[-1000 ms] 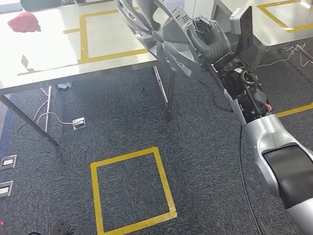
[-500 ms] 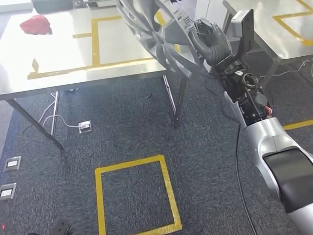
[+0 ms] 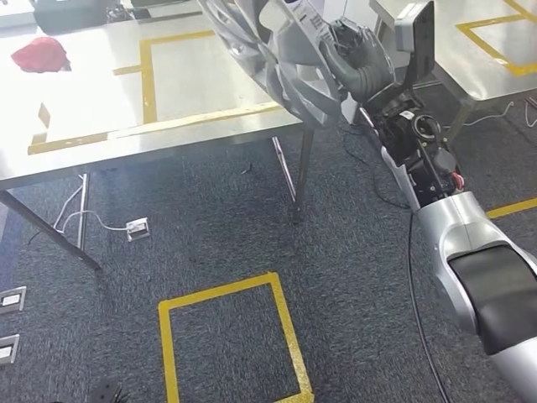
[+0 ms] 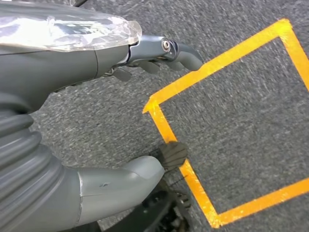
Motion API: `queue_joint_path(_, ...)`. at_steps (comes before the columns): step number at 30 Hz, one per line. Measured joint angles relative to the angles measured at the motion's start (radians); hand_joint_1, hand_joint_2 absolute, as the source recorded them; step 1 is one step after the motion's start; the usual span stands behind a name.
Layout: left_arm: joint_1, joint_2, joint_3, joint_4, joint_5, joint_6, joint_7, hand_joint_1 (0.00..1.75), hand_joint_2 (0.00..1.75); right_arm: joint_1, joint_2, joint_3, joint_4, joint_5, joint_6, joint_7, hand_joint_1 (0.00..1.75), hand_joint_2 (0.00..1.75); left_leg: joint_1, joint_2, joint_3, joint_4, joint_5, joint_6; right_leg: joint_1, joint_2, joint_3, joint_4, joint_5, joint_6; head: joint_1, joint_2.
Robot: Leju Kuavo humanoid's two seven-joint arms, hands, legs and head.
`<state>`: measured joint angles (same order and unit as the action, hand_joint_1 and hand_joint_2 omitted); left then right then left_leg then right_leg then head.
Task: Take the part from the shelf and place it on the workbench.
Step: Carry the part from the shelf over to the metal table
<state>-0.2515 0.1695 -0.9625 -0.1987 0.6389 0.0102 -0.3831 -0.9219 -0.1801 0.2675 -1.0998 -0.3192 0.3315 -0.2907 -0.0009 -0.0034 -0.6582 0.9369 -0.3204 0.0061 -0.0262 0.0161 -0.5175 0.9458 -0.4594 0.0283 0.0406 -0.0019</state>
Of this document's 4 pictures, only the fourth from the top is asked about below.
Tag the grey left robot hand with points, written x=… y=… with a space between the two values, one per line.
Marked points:
x=48 y=70

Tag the yellow floor tape square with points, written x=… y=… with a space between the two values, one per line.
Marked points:
x=163 y=128

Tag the black robot foot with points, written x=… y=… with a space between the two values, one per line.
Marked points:
x=173 y=157

